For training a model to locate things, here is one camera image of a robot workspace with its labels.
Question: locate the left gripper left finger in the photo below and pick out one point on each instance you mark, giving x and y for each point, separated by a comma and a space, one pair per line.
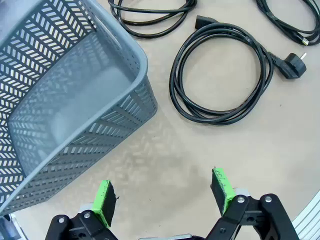
102, 200

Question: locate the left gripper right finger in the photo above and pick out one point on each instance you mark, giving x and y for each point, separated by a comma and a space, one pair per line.
225, 190

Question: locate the grey plastic lattice basket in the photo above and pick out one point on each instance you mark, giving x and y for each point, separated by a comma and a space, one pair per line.
75, 100

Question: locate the aluminium frame profile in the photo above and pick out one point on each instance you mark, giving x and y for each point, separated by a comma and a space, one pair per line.
310, 220

